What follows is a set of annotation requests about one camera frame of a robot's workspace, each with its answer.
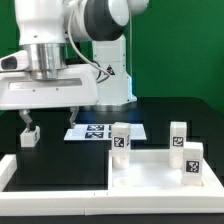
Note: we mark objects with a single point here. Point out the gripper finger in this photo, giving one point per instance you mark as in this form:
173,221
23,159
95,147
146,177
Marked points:
24,114
73,116

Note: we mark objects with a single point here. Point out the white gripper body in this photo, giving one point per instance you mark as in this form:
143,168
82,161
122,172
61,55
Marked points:
75,86

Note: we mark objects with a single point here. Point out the white square table top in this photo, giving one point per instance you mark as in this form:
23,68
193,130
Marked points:
149,170

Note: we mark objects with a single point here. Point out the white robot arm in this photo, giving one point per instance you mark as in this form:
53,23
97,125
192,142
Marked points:
70,56

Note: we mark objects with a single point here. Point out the marker plate with tags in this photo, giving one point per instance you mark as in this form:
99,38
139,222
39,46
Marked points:
101,132

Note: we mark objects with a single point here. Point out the white U-shaped fence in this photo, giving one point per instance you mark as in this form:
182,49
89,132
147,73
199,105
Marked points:
100,202

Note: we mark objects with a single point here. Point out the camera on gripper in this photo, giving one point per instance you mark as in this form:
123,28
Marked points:
15,62

